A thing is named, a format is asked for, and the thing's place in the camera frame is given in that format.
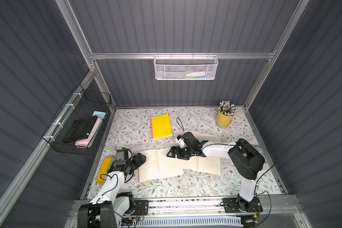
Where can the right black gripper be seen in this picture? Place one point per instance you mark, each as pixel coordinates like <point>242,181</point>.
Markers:
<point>177,151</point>

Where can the white orange cover notebook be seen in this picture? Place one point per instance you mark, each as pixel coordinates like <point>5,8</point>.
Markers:
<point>159,166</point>

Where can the light blue sticky notes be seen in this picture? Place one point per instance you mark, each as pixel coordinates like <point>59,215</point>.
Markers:
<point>99,114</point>

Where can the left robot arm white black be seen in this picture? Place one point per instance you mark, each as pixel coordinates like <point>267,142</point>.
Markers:
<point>110,208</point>

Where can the black wire wall basket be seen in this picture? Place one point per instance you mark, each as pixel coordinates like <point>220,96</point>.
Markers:
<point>81,104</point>

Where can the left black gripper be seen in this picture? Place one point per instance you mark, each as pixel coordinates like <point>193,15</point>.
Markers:
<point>133,162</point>

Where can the black pouch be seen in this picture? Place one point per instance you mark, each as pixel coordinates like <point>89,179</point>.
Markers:
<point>79,129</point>

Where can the yellow pencil cup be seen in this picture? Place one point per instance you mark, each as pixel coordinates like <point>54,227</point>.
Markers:
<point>223,121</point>

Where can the white tube in basket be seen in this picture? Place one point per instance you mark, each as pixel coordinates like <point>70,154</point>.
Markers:
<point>198,74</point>

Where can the cream lined notebook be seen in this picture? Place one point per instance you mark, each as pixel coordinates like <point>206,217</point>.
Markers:
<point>209,165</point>

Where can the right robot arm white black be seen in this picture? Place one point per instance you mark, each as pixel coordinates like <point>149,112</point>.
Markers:
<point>245,157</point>

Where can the white wire mesh basket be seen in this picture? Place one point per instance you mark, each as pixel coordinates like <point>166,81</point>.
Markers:
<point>175,67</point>

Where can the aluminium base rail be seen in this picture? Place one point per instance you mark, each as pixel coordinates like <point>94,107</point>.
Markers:
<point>189,206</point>

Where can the bundle of pencils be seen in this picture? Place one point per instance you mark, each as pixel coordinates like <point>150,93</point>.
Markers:
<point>226,108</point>

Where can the yellow framed box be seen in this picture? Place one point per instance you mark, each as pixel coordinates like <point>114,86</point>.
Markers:
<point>104,169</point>

